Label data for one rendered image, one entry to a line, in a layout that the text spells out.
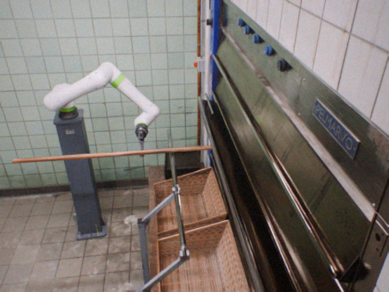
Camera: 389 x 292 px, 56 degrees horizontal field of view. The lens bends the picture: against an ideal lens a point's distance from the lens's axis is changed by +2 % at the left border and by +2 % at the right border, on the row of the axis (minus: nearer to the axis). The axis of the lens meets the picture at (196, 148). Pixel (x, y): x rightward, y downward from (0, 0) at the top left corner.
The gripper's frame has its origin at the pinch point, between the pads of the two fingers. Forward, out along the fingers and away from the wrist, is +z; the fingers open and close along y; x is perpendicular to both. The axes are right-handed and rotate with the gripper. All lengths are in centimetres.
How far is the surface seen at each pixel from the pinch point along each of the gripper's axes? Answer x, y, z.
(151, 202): -4, 60, -13
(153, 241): -4, 60, 29
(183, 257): -20, 1, 97
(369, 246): -57, -68, 158
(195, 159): -43, 40, -40
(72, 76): 62, -9, -112
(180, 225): -20, 0, 78
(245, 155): -54, -31, 64
